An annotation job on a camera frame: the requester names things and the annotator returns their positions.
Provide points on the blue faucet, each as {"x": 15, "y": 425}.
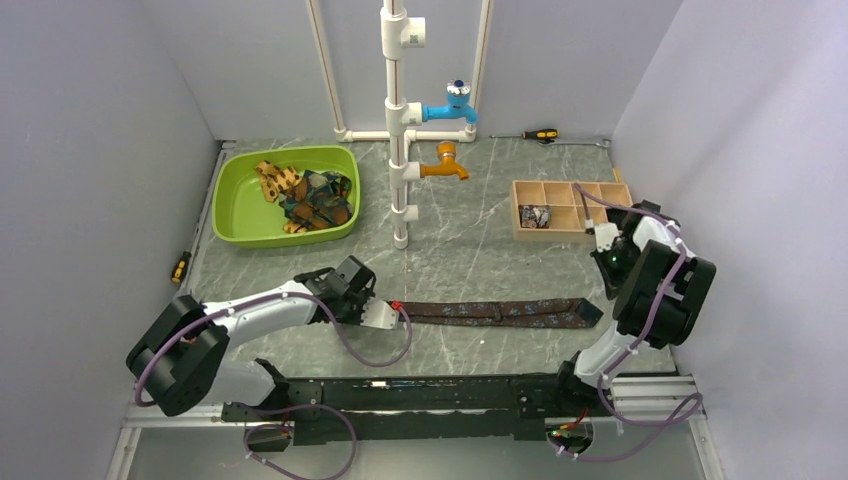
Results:
{"x": 458, "y": 106}

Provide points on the orange faucet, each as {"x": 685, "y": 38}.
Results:
{"x": 447, "y": 163}

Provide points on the dark brown floral tie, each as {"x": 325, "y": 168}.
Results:
{"x": 554, "y": 313}

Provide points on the yellow black screwdriver back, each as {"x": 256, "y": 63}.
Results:
{"x": 545, "y": 135}

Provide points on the rolled tie in tray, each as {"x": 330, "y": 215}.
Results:
{"x": 534, "y": 216}

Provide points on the yellow black screwdriver left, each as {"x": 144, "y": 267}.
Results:
{"x": 181, "y": 267}

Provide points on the aluminium frame rail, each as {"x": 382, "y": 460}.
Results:
{"x": 200, "y": 445}

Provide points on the dark teal patterned tie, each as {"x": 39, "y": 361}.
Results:
{"x": 314, "y": 201}

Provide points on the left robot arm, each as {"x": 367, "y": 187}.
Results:
{"x": 181, "y": 360}

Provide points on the wooden compartment tray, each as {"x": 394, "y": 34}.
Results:
{"x": 576, "y": 207}

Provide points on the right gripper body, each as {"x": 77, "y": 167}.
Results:
{"x": 616, "y": 262}

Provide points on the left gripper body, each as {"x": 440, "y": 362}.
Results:
{"x": 351, "y": 313}

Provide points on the white pvc pipe assembly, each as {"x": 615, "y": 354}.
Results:
{"x": 400, "y": 32}

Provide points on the silver wrench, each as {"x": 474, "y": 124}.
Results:
{"x": 602, "y": 143}

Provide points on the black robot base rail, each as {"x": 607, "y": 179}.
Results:
{"x": 318, "y": 411}

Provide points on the yellow black screwdriver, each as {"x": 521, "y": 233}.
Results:
{"x": 181, "y": 267}
{"x": 545, "y": 135}

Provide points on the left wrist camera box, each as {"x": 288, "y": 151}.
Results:
{"x": 379, "y": 314}

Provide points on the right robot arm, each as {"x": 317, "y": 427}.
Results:
{"x": 657, "y": 285}

